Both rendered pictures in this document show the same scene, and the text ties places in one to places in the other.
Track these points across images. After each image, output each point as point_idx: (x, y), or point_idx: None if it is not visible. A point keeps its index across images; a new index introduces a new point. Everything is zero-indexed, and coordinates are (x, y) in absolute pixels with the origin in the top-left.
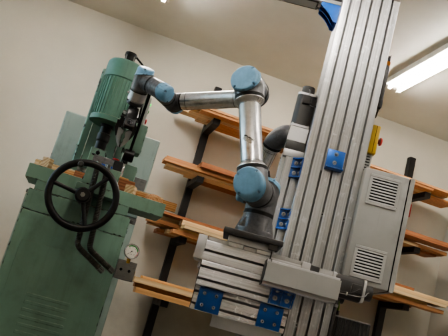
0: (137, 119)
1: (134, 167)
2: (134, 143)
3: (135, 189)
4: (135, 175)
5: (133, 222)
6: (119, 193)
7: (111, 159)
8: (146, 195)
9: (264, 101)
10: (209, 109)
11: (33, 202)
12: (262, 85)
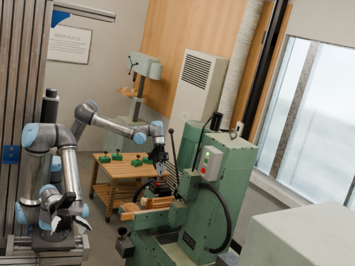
0: (155, 154)
1: (173, 201)
2: (177, 181)
3: (141, 200)
4: (169, 208)
5: (146, 234)
6: (135, 193)
7: (154, 181)
8: (143, 210)
9: (74, 115)
10: (111, 132)
11: None
12: None
